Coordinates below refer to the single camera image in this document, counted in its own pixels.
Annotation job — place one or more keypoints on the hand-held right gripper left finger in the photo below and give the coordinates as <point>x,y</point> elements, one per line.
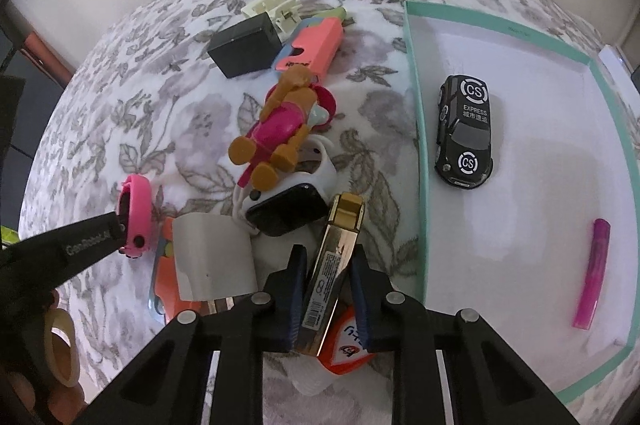
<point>296,295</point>

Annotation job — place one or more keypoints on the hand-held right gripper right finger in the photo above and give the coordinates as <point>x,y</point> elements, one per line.
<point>361,300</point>

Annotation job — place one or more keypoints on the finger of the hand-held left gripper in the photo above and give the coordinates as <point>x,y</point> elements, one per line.
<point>75,246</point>

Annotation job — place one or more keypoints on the gold rectangular lighter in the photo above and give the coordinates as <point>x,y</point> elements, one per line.
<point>330,265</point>

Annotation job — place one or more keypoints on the white red-label packet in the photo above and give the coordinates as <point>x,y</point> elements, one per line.
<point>347,350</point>

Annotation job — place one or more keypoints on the pink wristband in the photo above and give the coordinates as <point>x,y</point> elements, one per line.
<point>140,205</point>

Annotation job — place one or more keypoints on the white cylindrical cup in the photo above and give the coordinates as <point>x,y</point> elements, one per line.
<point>212,255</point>

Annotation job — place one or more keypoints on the orange utility knife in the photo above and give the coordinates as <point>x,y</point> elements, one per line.
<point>167,285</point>

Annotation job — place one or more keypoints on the brown pink toy figure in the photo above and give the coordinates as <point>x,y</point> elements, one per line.
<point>280,125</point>

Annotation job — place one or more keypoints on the teal cardboard box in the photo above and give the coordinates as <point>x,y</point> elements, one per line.
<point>525,230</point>

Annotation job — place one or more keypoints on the white smartwatch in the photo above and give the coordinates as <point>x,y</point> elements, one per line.
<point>285,207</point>

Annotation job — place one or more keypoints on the beige tape roll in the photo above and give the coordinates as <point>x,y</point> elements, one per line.
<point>70,365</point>

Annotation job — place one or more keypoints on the floral blanket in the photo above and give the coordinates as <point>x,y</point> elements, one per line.
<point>150,105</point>

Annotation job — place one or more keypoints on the dark cabinet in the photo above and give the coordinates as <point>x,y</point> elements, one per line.
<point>30,70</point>

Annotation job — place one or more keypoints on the black toy car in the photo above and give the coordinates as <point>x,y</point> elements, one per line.
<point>465,130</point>

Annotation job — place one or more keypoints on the pink purple tube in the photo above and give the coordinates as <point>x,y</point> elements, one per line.
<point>592,275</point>

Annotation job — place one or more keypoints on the pink and blue stapler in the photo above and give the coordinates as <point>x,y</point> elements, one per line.
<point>312,45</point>

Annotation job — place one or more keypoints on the black power adapter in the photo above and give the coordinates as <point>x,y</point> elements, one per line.
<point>242,45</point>

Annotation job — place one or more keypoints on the green plastic piece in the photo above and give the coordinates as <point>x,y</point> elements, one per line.
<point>336,13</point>

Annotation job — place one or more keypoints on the white power strip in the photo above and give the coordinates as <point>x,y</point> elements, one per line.
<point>617,60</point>

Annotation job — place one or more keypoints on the cream plastic frame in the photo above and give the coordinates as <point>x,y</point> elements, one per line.
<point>270,2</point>

